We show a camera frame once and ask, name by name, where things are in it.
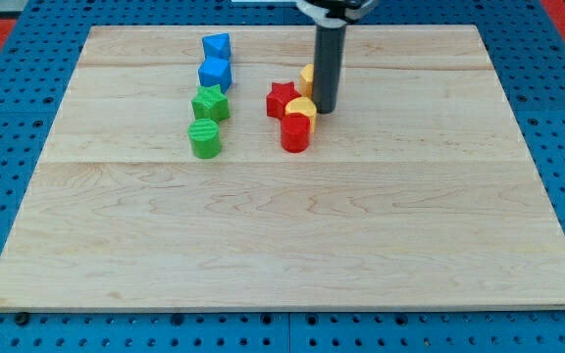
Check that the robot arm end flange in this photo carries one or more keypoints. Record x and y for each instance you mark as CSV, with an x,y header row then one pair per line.
x,y
336,13

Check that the red cylinder block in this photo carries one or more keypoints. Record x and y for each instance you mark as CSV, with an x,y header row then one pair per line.
x,y
295,132

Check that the yellow half-round block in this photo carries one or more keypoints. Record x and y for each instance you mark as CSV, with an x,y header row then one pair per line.
x,y
304,106

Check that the red star block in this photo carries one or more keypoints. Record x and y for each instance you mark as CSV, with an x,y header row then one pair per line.
x,y
280,95

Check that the green cylinder block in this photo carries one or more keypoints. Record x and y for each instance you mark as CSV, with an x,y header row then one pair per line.
x,y
204,138

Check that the green star block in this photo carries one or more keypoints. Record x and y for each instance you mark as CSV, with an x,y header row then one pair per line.
x,y
210,103

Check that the yellow hexagon block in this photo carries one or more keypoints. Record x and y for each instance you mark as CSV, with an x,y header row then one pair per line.
x,y
305,83

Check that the wooden board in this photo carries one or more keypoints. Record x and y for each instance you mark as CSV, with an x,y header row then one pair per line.
x,y
418,193

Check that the blue cube block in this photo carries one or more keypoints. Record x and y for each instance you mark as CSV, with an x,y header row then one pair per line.
x,y
215,71

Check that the black cylindrical pointer rod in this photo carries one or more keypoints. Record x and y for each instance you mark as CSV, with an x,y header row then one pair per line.
x,y
328,54

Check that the blue triangle block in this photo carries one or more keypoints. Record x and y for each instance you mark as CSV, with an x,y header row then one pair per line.
x,y
217,45

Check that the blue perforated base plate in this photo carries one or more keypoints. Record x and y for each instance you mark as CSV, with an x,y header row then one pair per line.
x,y
526,42

